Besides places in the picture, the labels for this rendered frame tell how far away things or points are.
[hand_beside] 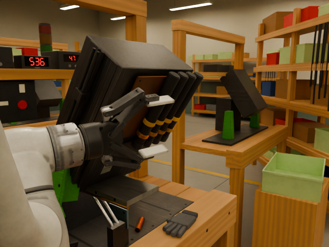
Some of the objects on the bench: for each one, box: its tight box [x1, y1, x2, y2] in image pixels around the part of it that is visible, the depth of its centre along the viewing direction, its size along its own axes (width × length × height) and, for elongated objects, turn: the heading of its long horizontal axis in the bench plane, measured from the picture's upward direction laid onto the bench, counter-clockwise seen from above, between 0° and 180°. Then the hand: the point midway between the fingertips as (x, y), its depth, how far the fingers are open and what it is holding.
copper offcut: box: [135, 217, 144, 233], centre depth 117 cm, size 9×2×2 cm
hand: (164, 125), depth 68 cm, fingers open, 13 cm apart
